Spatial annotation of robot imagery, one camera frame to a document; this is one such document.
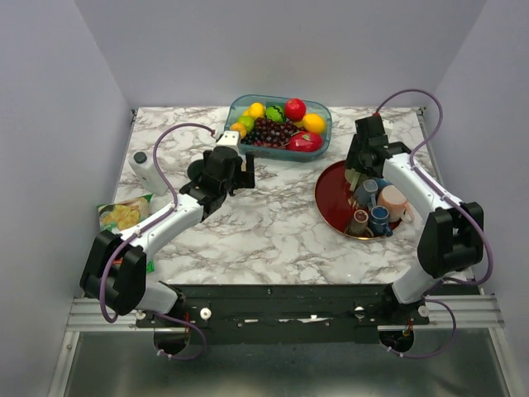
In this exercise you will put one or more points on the red apple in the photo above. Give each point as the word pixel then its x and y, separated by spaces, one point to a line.
pixel 295 109

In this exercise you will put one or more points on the grey blue mug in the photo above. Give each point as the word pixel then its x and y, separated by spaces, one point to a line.
pixel 365 194

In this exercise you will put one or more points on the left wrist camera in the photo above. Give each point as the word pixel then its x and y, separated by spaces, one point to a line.
pixel 231 139

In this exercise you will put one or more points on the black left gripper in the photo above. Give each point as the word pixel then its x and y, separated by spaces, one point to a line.
pixel 245 179

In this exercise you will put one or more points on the red round tray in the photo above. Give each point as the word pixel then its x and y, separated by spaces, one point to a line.
pixel 335 201

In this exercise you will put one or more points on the pink dragon fruit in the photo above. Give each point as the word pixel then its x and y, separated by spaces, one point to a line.
pixel 305 142

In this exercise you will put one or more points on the dark grey mug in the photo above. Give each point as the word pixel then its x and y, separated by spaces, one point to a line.
pixel 195 169

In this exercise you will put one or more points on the light green mug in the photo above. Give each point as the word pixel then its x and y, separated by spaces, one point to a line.
pixel 354 179

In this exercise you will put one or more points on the yellow pear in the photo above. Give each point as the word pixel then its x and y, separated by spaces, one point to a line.
pixel 255 110

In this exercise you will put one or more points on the pink mug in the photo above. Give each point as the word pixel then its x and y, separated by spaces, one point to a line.
pixel 397 204

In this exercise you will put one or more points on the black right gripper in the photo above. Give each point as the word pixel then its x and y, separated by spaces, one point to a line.
pixel 353 160

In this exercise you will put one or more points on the green chips bag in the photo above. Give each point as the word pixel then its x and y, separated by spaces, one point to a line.
pixel 116 217

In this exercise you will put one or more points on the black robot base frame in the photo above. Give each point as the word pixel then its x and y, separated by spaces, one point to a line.
pixel 281 314

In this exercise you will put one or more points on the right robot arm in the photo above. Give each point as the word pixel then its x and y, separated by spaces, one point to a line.
pixel 451 238

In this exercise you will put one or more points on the yellow lemon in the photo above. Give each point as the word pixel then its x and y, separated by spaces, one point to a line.
pixel 314 123

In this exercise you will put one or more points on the green striped melon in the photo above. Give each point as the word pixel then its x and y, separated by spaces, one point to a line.
pixel 275 113

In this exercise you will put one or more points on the dark blue mug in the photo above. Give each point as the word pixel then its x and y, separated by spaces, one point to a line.
pixel 379 222

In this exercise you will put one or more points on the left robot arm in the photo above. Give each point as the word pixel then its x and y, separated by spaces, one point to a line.
pixel 115 271

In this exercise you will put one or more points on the brown mug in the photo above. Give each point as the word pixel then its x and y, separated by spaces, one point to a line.
pixel 358 226

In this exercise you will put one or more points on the dark purple grape bunch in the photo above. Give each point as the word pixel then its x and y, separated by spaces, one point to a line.
pixel 266 130

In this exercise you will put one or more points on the green lime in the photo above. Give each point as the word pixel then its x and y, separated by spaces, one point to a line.
pixel 247 121

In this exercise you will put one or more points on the white bottle black cap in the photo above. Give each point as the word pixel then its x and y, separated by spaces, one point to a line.
pixel 143 166

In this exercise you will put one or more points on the orange mandarin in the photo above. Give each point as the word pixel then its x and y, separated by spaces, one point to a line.
pixel 240 128

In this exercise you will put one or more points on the red grape bunch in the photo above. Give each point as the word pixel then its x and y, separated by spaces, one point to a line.
pixel 279 145

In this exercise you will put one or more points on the teal plastic fruit tub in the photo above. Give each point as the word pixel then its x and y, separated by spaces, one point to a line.
pixel 242 103

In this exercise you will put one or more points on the light blue mug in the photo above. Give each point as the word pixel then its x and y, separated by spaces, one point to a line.
pixel 382 183

